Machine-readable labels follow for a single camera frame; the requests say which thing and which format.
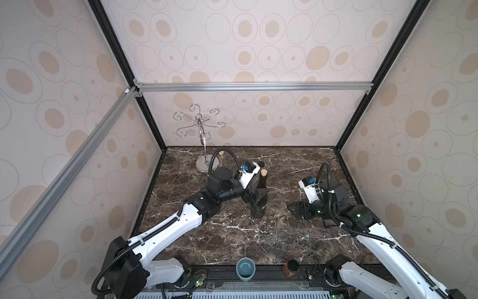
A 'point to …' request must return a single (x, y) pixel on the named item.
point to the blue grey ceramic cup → (245, 269)
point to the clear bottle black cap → (261, 164)
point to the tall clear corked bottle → (222, 162)
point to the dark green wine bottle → (258, 210)
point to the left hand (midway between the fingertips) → (267, 182)
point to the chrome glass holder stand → (203, 162)
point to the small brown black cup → (290, 268)
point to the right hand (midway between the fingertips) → (301, 203)
